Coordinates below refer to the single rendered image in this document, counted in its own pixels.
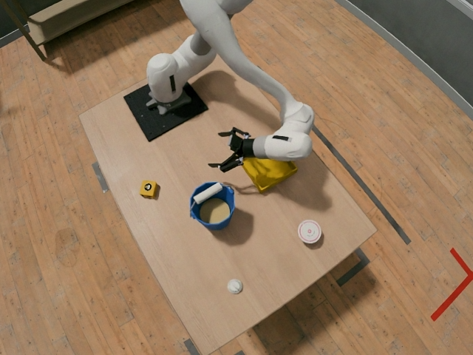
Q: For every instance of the blue pail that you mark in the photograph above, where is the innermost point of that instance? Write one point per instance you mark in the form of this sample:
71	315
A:
215	205

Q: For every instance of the yellow shallow tray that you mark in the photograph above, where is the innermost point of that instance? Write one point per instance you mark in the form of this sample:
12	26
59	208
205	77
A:
266	173

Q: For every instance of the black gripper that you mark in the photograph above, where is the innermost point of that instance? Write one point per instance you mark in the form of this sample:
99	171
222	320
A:
234	161

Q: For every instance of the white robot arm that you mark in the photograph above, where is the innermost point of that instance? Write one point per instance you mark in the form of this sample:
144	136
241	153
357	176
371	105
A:
167	74

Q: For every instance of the white yogurt cup with red stripes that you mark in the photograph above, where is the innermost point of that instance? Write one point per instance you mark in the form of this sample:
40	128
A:
309	231

